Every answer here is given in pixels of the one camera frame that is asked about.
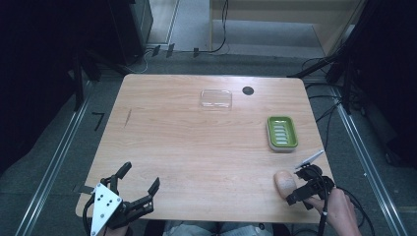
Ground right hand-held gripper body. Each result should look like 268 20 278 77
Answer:
294 149 336 211

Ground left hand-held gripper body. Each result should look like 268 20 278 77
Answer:
83 176 155 236

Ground pink oval soap bar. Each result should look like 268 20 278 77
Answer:
273 169 298 200

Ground person's left hand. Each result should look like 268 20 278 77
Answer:
97 225 130 236

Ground green soap dish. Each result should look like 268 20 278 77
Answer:
266 115 299 153

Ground black angled floor tape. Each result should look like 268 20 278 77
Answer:
91 111 106 132

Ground person's legs in jeans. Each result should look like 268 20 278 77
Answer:
161 219 274 236

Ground black metal stand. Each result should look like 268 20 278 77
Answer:
67 48 102 112

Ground black tripod stand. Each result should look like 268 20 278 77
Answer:
287 42 362 116

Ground clear plastic lid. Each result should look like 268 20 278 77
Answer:
200 88 234 111

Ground dark curtain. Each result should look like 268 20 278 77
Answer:
343 0 417 168
0 0 112 173

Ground black cabinet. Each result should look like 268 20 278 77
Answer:
107 0 154 66

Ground light wooden partition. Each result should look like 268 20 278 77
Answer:
209 0 366 57

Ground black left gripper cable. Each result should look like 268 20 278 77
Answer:
82 196 96 236

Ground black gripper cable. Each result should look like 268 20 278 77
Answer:
311 170 330 236
82 196 96 236

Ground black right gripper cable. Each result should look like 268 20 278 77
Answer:
311 170 330 236

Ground black looped cable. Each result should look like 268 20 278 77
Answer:
338 187 376 236

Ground metal floor rail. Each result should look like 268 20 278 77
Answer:
328 86 409 236
14 80 94 236

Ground black floor cables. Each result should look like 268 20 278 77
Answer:
306 82 343 151

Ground white floor cable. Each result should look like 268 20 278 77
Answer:
126 48 155 75

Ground black hanging cable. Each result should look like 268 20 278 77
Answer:
196 0 230 55

